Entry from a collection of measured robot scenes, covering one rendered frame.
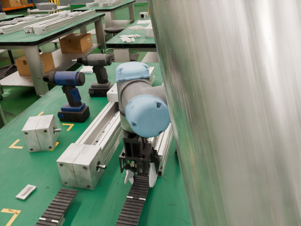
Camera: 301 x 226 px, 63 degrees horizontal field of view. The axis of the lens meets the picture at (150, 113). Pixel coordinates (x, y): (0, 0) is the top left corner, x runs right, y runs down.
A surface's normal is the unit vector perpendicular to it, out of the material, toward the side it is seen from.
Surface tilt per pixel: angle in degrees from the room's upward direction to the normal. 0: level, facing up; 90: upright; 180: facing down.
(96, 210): 0
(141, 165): 90
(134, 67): 1
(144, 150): 0
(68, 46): 90
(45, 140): 90
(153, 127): 90
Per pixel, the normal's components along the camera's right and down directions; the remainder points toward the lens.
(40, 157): -0.04, -0.88
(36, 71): -0.15, 0.47
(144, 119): 0.27, 0.44
